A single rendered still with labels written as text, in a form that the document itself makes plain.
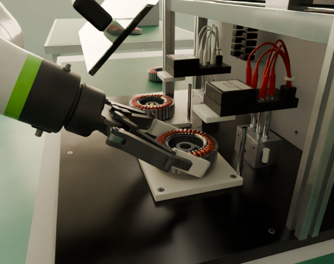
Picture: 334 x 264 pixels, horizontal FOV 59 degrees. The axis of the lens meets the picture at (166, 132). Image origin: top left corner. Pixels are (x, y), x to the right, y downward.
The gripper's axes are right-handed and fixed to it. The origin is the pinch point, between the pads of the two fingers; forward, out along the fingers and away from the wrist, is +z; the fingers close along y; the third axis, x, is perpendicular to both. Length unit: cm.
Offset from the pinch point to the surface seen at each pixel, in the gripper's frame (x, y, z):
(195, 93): 7.0, -25.3, 10.2
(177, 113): 0.6, -22.5, 7.0
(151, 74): 2, -63, 10
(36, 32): -66, -472, -45
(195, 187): -2.9, 7.4, 0.9
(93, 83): -11, -67, -7
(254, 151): 5.5, 3.1, 11.1
